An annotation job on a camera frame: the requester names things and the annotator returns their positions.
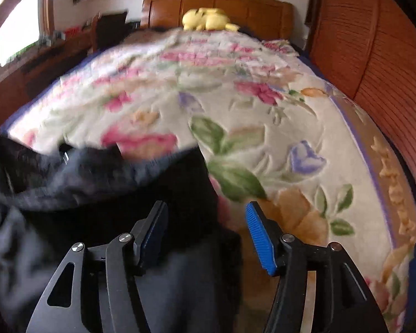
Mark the black jacket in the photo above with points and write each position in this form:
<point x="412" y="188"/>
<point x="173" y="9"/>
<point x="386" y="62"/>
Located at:
<point x="180" y="187"/>

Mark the yellow plush toy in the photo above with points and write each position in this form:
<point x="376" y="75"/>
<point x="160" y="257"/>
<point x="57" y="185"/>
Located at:
<point x="208" y="20"/>

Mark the wooden desk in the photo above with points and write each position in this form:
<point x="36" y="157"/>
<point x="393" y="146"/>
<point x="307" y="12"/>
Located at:
<point x="17" y="86"/>

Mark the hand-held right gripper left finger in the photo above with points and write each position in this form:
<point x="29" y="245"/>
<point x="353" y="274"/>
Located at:
<point x="156" y="239"/>

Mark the window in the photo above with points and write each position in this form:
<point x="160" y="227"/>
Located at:
<point x="14" y="31"/>

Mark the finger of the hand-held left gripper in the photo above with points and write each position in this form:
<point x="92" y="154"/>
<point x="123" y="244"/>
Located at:
<point x="64" y="154"/>

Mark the wooden slatted wardrobe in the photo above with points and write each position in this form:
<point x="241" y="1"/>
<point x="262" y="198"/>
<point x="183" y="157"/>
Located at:
<point x="367" y="41"/>

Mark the wooden bed headboard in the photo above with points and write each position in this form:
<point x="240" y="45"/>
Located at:
<point x="260" y="10"/>

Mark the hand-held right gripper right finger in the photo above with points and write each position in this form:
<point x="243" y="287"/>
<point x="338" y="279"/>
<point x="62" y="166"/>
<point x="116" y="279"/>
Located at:
<point x="260" y="239"/>

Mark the floral blanket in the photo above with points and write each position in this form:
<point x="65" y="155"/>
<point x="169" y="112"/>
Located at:
<point x="263" y="111"/>

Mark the wooden chair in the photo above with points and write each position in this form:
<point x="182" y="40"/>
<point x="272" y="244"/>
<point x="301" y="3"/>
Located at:
<point x="111" y="29"/>

